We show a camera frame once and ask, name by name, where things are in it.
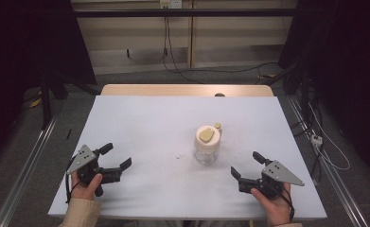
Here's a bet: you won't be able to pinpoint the white wall socket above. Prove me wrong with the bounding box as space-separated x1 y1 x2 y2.
159 0 183 9

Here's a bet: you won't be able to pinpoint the black hanging wall cables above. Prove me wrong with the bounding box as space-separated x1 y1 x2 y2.
162 15 203 84

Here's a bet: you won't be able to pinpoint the light wooden table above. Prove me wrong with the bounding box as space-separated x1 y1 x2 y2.
100 83 274 97

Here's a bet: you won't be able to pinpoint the hand-held gripper black cable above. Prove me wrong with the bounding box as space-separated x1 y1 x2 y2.
64 157 79 204
275 185 296 222

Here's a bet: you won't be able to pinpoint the white table cover sheet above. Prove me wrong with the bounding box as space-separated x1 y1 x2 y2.
47 95 328 220

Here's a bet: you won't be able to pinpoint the white power strip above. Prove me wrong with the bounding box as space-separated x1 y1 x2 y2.
310 133 324 148

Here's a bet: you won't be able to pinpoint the black curtain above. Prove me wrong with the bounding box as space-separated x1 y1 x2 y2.
0 0 97 168
277 0 370 183

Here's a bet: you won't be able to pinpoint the black metal stand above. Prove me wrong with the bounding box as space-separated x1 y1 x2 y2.
39 70 100 131

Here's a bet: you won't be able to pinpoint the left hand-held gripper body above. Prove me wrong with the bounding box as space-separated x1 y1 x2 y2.
66 144 123 198

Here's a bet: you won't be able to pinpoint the left hand-held gripper black cable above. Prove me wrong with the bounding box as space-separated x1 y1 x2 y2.
64 157 79 204

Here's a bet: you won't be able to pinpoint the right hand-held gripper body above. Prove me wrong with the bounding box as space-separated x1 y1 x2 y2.
238 160 306 201

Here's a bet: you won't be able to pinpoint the glass jar with cream lid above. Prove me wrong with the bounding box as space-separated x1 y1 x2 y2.
193 122 223 165

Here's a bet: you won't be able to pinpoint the black horizontal bar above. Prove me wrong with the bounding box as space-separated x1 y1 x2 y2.
73 8 298 18

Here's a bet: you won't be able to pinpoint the right hand-held gripper black cable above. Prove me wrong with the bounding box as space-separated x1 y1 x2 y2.
275 185 296 222

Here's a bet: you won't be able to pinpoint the aluminium floor rail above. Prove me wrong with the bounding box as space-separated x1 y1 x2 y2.
0 115 60 227
286 95 370 227

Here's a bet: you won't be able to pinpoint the person's right hand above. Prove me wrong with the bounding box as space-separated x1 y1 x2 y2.
250 183 296 227

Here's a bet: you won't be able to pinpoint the person's left hand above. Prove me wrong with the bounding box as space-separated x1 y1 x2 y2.
70 172 104 201

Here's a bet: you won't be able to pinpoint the white cable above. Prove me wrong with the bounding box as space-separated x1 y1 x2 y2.
307 102 351 172

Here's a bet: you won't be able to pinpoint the black floor cable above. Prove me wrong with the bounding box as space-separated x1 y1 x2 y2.
172 61 280 83

